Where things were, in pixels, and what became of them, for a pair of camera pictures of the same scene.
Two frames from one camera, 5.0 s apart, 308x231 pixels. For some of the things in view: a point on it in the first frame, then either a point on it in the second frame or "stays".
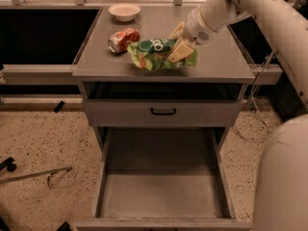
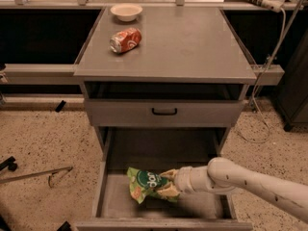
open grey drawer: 162,179 stays
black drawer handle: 163,113 stays
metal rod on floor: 40,173 stays
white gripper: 194,28 → 183,179
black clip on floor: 59,106 stays
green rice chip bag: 154,54 → 144,184
